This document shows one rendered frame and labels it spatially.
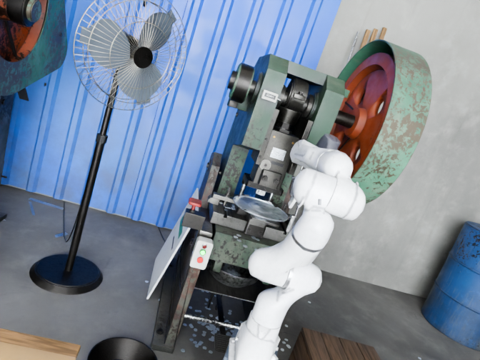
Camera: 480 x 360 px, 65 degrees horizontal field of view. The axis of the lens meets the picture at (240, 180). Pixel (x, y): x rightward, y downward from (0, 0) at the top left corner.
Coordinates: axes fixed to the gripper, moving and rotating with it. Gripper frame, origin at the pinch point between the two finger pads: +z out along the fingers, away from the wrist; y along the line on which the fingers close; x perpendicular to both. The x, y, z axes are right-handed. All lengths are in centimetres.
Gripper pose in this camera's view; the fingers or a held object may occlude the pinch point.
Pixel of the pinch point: (292, 201)
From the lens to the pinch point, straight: 179.2
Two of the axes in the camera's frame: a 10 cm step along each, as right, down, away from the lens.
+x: 0.1, -6.6, 7.5
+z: -3.4, 7.0, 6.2
